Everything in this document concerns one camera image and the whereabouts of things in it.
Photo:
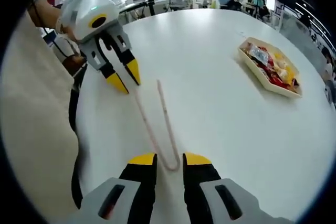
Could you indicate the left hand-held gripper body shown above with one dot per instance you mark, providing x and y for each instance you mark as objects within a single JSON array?
[{"x": 86, "y": 11}]

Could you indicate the pink food tongs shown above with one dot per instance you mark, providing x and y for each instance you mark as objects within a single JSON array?
[{"x": 165, "y": 108}]

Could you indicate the cream hexagonal container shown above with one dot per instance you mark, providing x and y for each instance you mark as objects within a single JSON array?
[{"x": 273, "y": 87}]

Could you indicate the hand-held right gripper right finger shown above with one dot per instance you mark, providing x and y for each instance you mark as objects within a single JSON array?
[{"x": 204, "y": 172}]

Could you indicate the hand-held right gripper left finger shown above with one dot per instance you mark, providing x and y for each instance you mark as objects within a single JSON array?
[{"x": 134, "y": 172}]

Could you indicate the person's left hand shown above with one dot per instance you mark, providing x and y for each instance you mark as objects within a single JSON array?
[{"x": 64, "y": 33}]

